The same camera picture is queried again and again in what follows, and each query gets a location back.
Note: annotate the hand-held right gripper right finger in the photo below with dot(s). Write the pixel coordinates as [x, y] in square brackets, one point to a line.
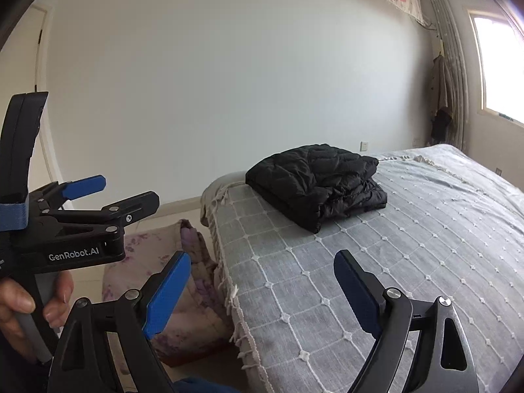
[356, 294]

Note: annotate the window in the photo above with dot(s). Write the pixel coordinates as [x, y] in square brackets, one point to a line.
[499, 61]

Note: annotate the pink purple floral quilt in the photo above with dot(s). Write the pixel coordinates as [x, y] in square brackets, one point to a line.
[139, 254]

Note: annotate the hanging dark clothes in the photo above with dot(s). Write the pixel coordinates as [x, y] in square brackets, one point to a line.
[441, 94]

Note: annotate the person's left hand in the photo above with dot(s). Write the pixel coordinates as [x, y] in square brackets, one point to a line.
[16, 303]

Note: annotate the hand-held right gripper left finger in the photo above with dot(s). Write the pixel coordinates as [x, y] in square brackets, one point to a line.
[168, 294]

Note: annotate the grey-green bed sheet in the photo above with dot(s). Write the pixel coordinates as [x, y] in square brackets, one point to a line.
[213, 196]

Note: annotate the grey checked bedspread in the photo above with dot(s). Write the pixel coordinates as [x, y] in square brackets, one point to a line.
[409, 233]

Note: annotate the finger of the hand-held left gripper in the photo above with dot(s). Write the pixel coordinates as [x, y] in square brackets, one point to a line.
[84, 186]
[131, 204]

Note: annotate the white door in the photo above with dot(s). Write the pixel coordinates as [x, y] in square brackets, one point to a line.
[43, 57]

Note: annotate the grey patterned curtain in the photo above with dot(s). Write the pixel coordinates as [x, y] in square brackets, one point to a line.
[452, 49]

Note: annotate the person's blue trousers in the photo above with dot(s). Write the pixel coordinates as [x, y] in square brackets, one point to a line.
[200, 385]

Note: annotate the black puffer jacket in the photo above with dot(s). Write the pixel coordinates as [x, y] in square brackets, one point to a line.
[319, 180]

